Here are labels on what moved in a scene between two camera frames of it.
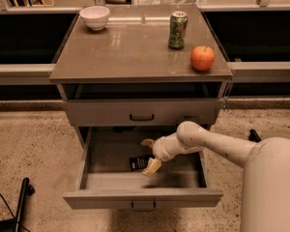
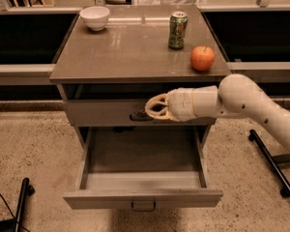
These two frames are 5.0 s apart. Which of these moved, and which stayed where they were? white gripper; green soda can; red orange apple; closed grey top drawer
Moved: white gripper
Stayed: closed grey top drawer; red orange apple; green soda can
